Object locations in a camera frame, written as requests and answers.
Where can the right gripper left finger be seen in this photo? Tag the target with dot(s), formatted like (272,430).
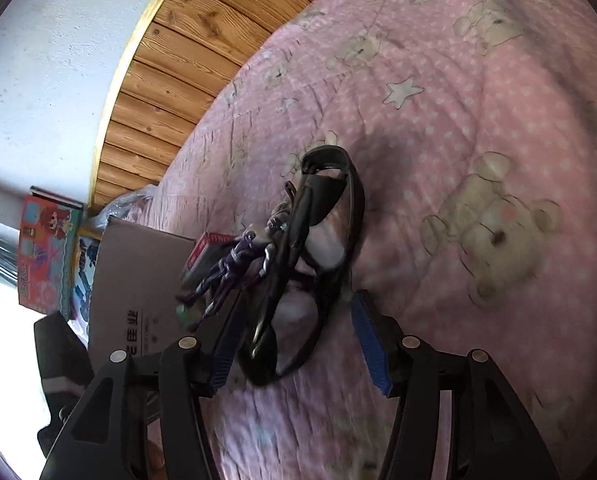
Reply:
(105,435)

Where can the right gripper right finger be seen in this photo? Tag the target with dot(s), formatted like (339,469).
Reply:
(492,434)

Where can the black frame eyeglasses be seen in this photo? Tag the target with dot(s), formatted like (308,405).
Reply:
(292,304)

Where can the staples box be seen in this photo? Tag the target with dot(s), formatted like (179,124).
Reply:
(208,250)

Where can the white cardboard box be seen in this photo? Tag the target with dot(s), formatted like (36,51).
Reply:
(133,302)

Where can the blue robot toy box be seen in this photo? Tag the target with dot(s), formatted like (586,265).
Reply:
(84,268)

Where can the pink girl toy box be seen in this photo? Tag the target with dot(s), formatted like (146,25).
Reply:
(46,248)

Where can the clear bubble wrap bag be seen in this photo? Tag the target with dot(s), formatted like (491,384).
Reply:
(119,208)

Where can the pink bear pattern quilt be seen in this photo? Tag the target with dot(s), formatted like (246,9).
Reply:
(473,125)

